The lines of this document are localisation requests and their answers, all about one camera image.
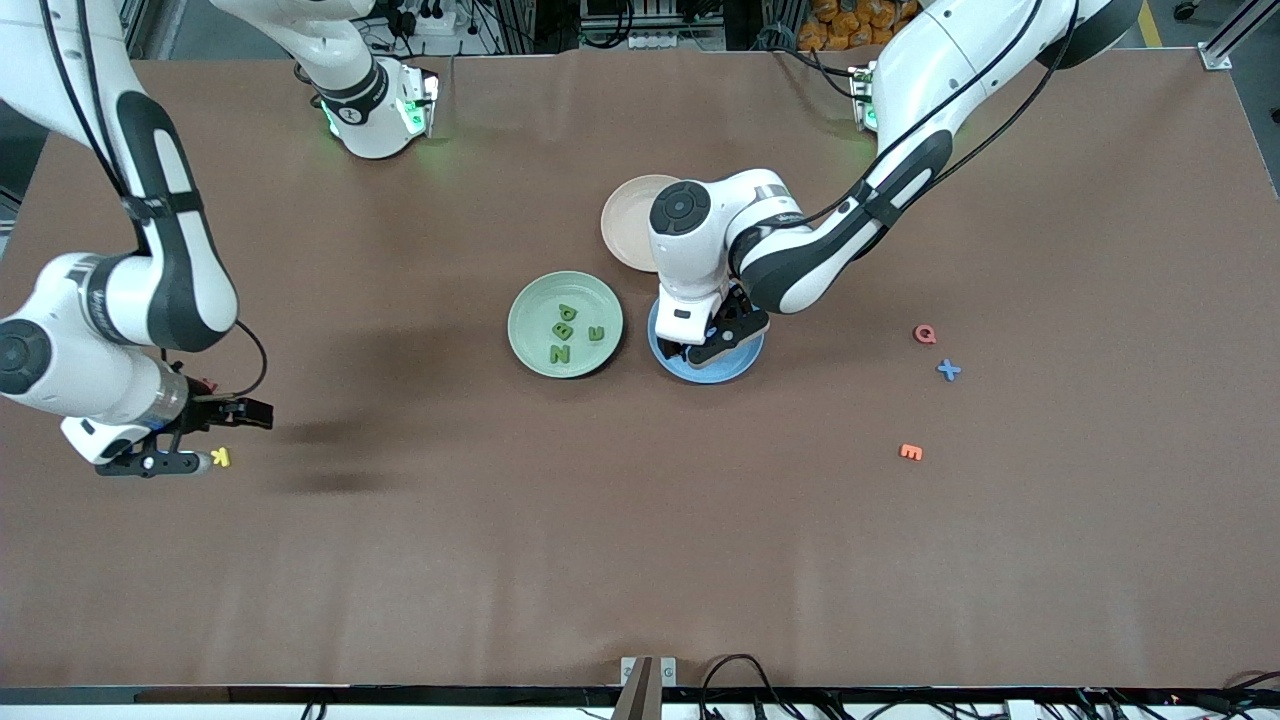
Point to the green foam letter B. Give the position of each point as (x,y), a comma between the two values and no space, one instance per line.
(563,331)

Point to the green foam letter N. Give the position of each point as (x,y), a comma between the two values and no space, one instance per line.
(558,354)

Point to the blue foam letter x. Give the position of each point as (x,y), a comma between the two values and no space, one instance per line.
(948,370)

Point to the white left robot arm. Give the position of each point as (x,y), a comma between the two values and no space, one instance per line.
(690,255)

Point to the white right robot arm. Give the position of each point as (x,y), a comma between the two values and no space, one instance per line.
(90,350)

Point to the blue plate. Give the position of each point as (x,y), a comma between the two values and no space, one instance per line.
(725,370)

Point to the beige plate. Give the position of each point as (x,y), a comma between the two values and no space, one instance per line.
(628,225)

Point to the green plate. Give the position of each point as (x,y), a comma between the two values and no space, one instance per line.
(540,310)

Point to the pink foam letter Q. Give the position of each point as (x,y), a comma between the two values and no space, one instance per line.
(916,334)

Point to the brown table cover mat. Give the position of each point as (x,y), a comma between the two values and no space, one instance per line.
(640,550)

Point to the bag of orange fruits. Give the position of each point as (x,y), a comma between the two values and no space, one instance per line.
(840,30)

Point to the black table edge strip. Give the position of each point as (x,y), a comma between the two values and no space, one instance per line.
(400,695)

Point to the white power strip with plugs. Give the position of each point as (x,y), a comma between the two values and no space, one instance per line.
(432,18)

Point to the metal table edge bracket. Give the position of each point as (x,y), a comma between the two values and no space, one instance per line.
(648,668)

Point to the aluminium frame profile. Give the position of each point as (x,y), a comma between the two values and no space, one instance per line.
(1238,32)

